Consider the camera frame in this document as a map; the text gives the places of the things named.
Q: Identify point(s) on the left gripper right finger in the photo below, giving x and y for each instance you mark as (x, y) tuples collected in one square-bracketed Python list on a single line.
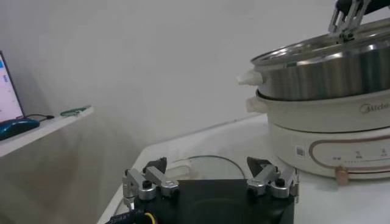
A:
[(268, 182)]

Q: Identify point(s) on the white side table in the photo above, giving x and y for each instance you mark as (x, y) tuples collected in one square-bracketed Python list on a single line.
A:
[(45, 131)]

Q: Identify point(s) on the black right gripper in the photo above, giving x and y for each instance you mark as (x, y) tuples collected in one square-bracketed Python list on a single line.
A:
[(379, 4)]

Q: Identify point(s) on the black laptop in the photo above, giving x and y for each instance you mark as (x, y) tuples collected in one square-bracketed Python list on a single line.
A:
[(7, 97)]

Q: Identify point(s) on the blue computer mouse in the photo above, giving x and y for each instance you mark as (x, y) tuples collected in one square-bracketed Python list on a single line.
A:
[(16, 128)]

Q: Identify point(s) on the white electric cooker base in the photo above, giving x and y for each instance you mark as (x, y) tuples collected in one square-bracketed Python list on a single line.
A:
[(320, 143)]

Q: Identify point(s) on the round glass pot lid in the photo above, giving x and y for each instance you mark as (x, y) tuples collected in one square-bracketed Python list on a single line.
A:
[(210, 169)]

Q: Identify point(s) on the stainless steel steamer basket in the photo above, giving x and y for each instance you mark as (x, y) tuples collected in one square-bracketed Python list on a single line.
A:
[(320, 76)]

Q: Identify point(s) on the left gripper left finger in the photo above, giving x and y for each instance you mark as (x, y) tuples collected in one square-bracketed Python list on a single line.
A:
[(146, 187)]

